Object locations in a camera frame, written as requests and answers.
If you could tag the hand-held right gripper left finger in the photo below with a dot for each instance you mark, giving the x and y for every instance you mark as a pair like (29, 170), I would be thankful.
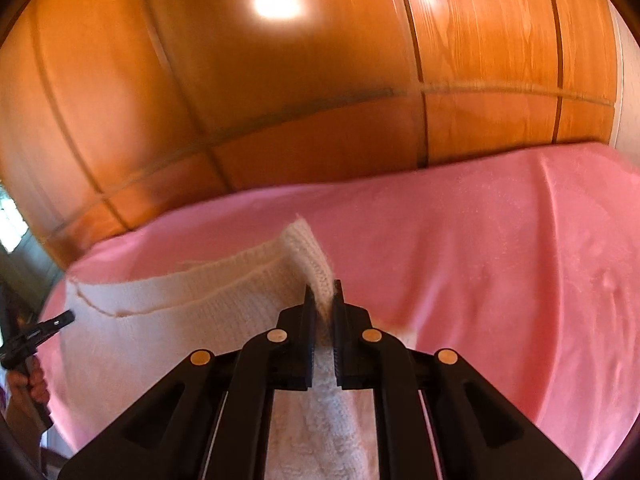
(307, 332)

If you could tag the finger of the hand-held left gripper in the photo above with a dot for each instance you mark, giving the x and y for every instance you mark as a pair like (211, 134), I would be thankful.
(59, 319)

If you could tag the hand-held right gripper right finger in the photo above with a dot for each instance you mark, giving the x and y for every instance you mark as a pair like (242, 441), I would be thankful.
(340, 332)

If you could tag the white knit sweater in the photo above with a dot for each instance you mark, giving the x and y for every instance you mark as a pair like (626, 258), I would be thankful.
(200, 300)

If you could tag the person's left hand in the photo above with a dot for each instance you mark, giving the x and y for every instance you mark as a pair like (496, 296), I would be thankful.
(22, 400)

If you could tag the grey-green door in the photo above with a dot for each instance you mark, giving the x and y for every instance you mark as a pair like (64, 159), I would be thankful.
(25, 265)

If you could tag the pink bed cover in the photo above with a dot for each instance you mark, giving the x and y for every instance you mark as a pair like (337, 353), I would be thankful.
(475, 260)

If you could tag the wooden wardrobe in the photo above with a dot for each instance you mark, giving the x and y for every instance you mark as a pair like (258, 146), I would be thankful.
(250, 85)

